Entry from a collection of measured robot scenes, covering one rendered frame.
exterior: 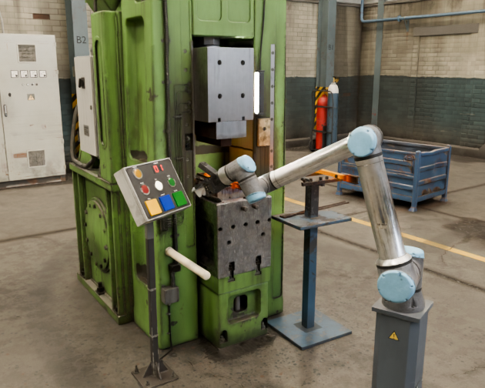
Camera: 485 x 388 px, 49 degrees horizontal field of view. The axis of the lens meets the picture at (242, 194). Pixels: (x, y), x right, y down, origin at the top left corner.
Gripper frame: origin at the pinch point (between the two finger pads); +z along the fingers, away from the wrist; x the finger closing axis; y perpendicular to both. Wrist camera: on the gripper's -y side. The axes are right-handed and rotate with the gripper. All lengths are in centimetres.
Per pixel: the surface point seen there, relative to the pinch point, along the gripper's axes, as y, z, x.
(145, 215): 3.0, 11.1, -26.9
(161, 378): 83, 66, -12
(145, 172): -17.1, 11.0, -14.8
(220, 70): -54, -21, 38
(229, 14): -84, -31, 58
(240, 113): -31, -14, 50
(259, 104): -34, -15, 73
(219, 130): -26.2, -4.7, 37.3
